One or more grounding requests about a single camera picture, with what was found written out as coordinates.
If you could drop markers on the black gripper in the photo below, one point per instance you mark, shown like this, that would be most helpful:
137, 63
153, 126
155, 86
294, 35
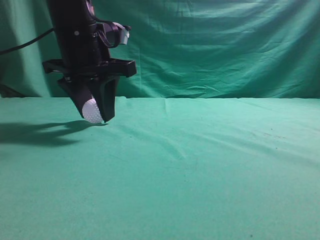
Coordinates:
84, 54

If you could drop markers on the white dimpled ball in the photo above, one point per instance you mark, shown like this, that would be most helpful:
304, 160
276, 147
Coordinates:
91, 112

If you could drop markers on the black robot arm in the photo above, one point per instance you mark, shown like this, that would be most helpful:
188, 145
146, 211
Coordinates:
76, 12

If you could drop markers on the green backdrop cloth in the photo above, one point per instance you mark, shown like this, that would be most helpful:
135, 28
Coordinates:
218, 48

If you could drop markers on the green table cloth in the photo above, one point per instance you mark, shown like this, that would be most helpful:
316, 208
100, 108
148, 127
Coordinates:
162, 169

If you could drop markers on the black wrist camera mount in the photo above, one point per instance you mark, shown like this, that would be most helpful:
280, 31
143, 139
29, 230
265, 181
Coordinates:
113, 34

